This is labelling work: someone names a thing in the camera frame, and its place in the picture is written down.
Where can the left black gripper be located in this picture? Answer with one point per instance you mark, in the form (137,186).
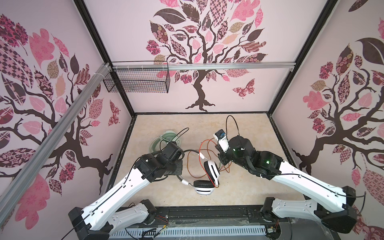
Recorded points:
(178,171)

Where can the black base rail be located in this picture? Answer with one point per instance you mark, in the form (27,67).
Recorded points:
(218,216)

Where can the aluminium rail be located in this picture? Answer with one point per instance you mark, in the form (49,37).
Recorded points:
(23,180)
(226,66)

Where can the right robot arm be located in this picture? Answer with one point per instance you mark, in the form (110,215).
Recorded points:
(330,205)

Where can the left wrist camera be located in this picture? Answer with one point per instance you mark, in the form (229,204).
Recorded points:
(172,152)

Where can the aluminium rail back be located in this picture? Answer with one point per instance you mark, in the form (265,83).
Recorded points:
(226,66)

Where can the black wire basket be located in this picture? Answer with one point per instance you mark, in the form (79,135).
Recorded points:
(138,77)

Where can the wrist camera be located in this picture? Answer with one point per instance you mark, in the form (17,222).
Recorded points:
(222,141)
(172,152)

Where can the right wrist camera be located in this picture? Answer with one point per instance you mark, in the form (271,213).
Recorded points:
(222,141)

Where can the mint green white headphones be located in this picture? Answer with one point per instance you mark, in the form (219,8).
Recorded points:
(161,141)

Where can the aluminium rail left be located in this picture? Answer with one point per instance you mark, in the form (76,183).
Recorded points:
(23,180)

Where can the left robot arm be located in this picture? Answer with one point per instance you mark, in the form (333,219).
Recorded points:
(102,218)

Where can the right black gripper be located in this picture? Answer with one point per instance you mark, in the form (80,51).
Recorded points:
(221,155)

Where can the white slotted cable duct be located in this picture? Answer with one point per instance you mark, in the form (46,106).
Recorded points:
(189,232)

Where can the black white headphones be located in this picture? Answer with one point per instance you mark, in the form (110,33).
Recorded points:
(207,183)

